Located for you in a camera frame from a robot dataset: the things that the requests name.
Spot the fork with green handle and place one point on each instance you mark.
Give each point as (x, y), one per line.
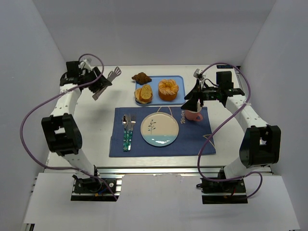
(132, 123)

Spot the right blue label sticker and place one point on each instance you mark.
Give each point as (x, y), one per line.
(224, 66)

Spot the pink mug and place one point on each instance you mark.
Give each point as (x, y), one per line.
(194, 116)

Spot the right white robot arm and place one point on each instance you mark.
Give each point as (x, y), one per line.
(261, 143)

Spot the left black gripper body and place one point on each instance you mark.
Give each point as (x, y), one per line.
(96, 80)

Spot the blue cloth placemat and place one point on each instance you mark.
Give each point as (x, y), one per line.
(191, 137)

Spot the white and blue plate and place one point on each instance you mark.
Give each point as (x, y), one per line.
(159, 129)

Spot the blue plastic tray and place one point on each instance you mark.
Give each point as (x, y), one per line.
(156, 100)

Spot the aluminium table edge rail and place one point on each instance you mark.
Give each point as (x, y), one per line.
(208, 171)

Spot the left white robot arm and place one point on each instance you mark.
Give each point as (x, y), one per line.
(60, 129)

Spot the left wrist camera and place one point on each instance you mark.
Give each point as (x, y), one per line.
(85, 64)

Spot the sliced toast bread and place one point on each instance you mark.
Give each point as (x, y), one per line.
(144, 94)

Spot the brown croissant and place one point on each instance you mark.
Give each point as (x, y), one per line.
(141, 78)

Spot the round orange sugared bun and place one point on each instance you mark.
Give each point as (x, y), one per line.
(168, 89)

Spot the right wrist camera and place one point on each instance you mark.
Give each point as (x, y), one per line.
(198, 74)

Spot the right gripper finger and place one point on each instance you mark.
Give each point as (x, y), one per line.
(200, 102)
(192, 98)

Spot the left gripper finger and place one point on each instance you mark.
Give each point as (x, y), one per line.
(95, 87)
(101, 80)

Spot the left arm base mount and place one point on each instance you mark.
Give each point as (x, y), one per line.
(93, 190)

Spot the spoon with green handle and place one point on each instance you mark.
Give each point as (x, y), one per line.
(124, 123)

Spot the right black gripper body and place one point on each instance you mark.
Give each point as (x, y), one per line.
(199, 94)

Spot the metal tongs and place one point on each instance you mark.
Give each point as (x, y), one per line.
(111, 76)

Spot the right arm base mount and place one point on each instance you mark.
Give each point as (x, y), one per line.
(228, 192)

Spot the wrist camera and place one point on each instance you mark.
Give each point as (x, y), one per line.
(85, 64)
(198, 74)

